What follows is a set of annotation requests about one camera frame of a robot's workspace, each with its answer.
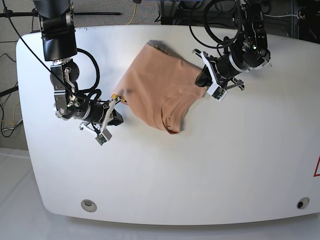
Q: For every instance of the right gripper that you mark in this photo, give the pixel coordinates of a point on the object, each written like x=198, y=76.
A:
x=95, y=116

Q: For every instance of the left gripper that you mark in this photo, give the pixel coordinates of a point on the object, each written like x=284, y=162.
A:
x=220, y=69

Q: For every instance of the peach T-shirt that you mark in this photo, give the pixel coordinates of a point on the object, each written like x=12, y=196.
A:
x=159, y=87

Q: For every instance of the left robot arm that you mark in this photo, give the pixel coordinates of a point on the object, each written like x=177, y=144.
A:
x=247, y=50

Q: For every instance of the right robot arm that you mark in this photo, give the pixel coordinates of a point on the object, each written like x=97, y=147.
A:
x=56, y=20

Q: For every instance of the left table grommet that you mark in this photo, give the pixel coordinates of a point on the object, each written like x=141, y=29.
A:
x=88, y=206

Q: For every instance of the table grommet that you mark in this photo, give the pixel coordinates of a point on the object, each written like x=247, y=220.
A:
x=88, y=206
x=303, y=203

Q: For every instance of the red warning sticker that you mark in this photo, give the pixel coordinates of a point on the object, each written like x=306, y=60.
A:
x=317, y=169

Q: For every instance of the black tripod stand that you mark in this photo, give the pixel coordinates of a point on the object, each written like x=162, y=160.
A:
x=9, y=13

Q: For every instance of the right table grommet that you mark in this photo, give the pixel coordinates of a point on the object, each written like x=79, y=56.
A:
x=303, y=203

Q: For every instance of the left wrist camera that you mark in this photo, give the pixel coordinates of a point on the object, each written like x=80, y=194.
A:
x=217, y=92

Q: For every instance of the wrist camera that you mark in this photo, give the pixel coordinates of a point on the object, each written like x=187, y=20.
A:
x=217, y=92
x=103, y=137

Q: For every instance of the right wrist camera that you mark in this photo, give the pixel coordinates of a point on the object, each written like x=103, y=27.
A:
x=103, y=137

